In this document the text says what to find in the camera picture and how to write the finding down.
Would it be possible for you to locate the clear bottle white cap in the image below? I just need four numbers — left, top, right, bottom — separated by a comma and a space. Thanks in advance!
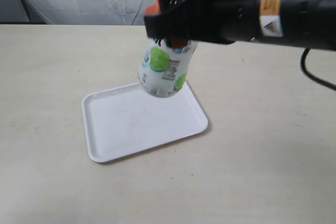
138, 39, 199, 98

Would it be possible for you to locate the white plastic tray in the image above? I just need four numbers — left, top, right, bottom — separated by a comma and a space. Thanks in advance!
81, 83, 208, 163

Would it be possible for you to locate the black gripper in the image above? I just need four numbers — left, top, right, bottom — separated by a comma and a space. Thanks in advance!
144, 0, 261, 49

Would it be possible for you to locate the black cable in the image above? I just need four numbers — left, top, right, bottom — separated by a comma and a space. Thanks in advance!
300, 47, 336, 90

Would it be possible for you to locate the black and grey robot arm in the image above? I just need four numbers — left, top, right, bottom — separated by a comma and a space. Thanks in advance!
144, 0, 335, 50

